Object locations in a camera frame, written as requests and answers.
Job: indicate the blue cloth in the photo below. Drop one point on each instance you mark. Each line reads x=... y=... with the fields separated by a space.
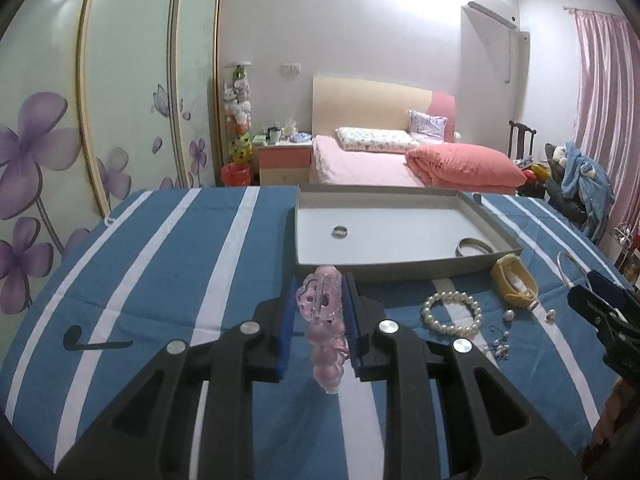
x=301 y=137

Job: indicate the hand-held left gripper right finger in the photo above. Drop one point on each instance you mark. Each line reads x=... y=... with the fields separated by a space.
x=352 y=332

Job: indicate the yellow watch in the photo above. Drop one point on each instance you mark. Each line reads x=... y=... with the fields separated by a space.
x=505 y=285

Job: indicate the pink beige nightstand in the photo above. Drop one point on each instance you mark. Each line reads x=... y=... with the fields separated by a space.
x=282 y=162

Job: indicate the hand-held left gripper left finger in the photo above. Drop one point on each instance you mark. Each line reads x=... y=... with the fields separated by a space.
x=285 y=332

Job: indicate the plush toy column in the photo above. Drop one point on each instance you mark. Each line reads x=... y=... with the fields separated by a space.
x=239 y=110

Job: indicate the blue white striped tablecloth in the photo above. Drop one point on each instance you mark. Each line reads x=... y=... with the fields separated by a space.
x=150 y=260

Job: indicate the pearl earring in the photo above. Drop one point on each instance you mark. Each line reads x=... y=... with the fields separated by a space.
x=508 y=315
x=550 y=315

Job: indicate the thin silver bangle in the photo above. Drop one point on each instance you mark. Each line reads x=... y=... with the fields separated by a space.
x=561 y=267

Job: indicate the red yellow toys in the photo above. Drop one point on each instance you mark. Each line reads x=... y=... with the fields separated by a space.
x=535 y=172

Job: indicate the white air conditioner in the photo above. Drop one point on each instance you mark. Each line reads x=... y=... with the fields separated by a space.
x=492 y=15

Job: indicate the wall switch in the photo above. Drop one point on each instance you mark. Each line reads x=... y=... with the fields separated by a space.
x=291 y=68

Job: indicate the black chair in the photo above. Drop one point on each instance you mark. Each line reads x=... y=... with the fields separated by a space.
x=560 y=195

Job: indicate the red trash bin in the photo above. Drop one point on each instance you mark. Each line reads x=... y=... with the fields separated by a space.
x=235 y=175

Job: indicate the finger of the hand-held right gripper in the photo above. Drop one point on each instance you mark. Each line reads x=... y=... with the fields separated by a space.
x=612 y=290
x=600 y=312

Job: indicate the pink curtain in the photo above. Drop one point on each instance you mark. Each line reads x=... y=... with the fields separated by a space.
x=610 y=110

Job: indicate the blue plush robe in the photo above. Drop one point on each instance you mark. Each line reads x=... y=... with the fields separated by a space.
x=585 y=175

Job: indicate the curtain rod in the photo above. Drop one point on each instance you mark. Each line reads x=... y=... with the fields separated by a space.
x=590 y=10

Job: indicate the bed with beige pink headboard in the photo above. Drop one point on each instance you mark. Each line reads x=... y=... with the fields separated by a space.
x=350 y=167

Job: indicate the flower print sliding wardrobe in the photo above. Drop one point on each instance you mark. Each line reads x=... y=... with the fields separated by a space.
x=125 y=85

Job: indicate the tissue box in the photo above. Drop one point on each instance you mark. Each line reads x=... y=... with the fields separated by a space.
x=290 y=127

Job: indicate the white patterned pillow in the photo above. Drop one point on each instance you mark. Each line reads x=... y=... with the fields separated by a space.
x=375 y=140

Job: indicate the wide silver bangle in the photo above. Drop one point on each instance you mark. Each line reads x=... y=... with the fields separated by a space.
x=470 y=241

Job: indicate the silver earring cluster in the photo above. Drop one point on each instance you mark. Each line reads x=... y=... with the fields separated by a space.
x=500 y=350

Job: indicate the purple pillow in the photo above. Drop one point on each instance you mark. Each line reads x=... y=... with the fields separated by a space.
x=427 y=124

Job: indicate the folded pink quilt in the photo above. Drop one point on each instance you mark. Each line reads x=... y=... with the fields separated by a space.
x=465 y=165

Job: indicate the dark wooden chair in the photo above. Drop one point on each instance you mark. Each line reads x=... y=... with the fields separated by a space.
x=520 y=140

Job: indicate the grey cardboard tray box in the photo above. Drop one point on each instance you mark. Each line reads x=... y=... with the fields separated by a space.
x=400 y=230

